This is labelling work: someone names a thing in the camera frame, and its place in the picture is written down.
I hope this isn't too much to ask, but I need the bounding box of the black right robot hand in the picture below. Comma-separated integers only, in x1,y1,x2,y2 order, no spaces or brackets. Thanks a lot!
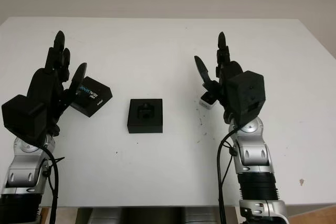
193,31,246,125

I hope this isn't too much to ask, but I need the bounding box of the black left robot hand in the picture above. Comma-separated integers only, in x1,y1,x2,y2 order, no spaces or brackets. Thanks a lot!
26,30,88,137

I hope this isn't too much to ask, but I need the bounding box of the small silver depth camera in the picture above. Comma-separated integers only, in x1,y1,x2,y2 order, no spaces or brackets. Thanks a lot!
199,91,217,109

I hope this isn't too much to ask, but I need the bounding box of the black RealSense box lid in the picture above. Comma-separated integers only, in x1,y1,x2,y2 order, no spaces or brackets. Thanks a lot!
69,76,113,118

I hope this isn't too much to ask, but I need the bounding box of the dark grey robot torso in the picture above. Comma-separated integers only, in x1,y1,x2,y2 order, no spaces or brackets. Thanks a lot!
76,200,237,224

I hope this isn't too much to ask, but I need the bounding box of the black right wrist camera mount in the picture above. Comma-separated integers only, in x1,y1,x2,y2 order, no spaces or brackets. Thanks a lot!
225,71,266,127

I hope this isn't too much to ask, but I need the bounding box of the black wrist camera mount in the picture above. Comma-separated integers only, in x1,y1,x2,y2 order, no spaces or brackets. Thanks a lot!
225,71,266,127
1,94,55,143

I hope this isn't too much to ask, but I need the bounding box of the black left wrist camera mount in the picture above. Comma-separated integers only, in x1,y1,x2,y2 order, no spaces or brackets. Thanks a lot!
1,94,55,143

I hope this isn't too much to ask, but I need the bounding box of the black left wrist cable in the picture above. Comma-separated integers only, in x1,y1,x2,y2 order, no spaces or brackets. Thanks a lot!
39,145,65,224

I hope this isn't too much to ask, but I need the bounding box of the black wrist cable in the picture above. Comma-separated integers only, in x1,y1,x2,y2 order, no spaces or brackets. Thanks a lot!
216,126,241,224
39,145,65,224

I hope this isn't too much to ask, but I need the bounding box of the black camera box base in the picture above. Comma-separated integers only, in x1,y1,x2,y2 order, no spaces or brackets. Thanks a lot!
125,98,164,134

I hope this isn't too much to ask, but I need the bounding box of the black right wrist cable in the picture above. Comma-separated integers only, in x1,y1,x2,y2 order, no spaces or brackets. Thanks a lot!
216,126,241,224

